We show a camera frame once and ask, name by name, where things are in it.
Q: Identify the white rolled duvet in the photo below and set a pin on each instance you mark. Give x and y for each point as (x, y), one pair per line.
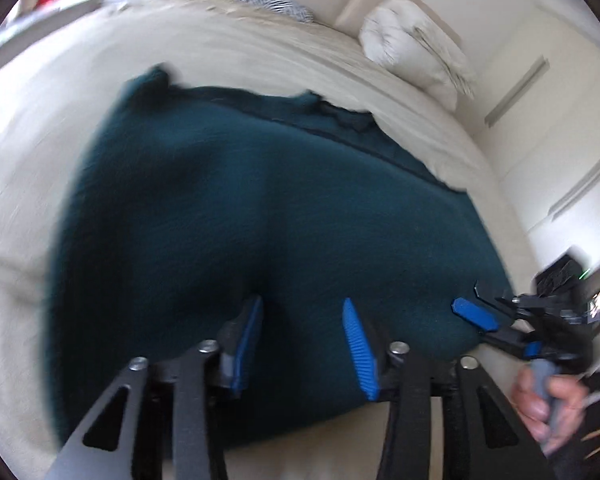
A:
(402, 38)

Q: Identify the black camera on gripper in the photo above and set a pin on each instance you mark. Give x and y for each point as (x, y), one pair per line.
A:
(562, 275)

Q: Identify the dark teal knit sweater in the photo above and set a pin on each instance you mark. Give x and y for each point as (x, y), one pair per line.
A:
(192, 200)

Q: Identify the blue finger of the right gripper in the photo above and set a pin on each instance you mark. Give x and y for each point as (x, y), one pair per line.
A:
(477, 316)

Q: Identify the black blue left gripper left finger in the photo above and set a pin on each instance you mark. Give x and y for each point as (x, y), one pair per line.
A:
(157, 411)

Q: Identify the person right hand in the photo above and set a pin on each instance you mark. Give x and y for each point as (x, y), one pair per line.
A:
(550, 425)

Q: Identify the beige bed sheet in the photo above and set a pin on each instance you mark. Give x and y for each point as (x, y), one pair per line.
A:
(54, 95)

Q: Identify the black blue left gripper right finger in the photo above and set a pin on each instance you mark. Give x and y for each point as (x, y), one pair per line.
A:
(482, 436)

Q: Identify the cream wardrobe with black handles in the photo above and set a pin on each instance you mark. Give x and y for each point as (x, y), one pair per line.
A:
(536, 117)

